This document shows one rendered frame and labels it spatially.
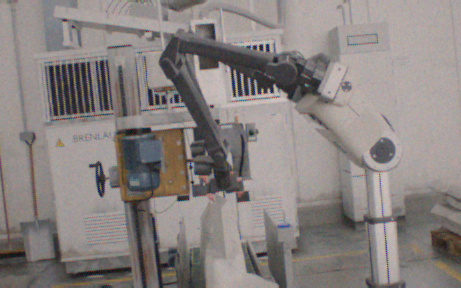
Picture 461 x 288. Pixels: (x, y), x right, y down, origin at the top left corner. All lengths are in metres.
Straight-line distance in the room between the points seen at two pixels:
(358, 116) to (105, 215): 3.91
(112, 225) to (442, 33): 4.31
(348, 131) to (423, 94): 5.27
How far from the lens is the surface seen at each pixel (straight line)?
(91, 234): 5.81
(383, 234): 2.36
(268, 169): 5.68
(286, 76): 1.96
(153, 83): 2.72
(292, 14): 6.07
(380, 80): 6.61
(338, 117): 2.13
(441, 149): 7.48
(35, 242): 7.01
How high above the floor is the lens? 1.40
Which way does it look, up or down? 3 degrees down
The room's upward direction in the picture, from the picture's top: 6 degrees counter-clockwise
